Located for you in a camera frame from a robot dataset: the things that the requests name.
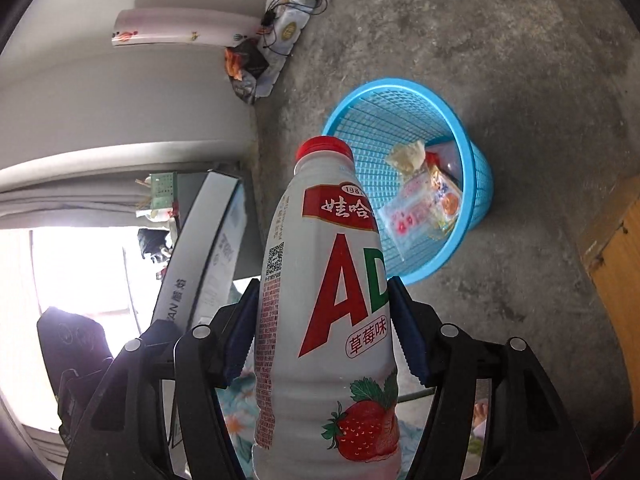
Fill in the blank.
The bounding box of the green plastic storage basket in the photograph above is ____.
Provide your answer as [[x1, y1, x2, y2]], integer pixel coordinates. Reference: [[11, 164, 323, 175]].
[[150, 174, 176, 210]]

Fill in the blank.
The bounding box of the white red-capped drink bottle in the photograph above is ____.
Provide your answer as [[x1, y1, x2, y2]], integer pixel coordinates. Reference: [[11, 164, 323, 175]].
[[251, 136, 401, 480]]

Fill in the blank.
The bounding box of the floral teal blanket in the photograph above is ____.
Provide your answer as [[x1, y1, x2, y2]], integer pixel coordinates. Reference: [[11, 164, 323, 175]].
[[162, 360, 488, 480]]

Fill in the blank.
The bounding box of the white box gold emblem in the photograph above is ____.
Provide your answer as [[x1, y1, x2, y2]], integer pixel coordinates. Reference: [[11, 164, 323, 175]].
[[276, 7, 310, 45]]

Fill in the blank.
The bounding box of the grey curtain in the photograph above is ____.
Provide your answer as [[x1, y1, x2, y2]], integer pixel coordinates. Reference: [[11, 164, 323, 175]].
[[0, 157, 241, 231]]

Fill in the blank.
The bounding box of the black bag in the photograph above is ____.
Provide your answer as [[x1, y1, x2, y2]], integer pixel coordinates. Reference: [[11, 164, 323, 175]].
[[137, 227, 173, 262]]

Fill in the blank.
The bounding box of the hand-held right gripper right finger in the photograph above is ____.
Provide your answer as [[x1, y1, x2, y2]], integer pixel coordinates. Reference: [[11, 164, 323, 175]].
[[387, 276, 593, 480]]

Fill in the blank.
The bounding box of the large window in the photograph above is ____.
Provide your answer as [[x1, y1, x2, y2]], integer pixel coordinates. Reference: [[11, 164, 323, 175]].
[[0, 227, 176, 411]]

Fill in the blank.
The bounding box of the pink clear packet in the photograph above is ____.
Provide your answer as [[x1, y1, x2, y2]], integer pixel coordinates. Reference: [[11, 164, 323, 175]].
[[377, 170, 436, 261]]

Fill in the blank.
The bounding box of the blue plastic mesh basket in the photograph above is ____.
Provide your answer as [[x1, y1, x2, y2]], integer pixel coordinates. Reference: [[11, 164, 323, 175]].
[[320, 78, 495, 286]]

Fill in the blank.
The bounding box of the white cardboard box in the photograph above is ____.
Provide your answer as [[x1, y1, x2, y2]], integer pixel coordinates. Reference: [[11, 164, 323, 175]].
[[150, 170, 248, 341]]

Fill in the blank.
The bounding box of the crumpled cream paper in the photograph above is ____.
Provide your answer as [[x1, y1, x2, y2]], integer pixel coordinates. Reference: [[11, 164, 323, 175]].
[[386, 140, 426, 176]]

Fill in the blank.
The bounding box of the dark packet orange print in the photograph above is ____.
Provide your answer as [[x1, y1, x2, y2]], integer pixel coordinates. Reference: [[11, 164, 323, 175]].
[[225, 40, 271, 106]]

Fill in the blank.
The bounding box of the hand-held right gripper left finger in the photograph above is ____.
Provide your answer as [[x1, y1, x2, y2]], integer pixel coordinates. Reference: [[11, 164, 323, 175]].
[[62, 277, 262, 480]]

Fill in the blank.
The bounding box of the wooden board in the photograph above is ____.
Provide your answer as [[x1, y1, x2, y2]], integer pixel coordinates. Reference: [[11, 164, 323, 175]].
[[575, 175, 640, 386]]

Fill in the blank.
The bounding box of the black cable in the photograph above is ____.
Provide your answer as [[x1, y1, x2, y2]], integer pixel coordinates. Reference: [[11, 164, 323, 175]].
[[260, 0, 329, 56]]

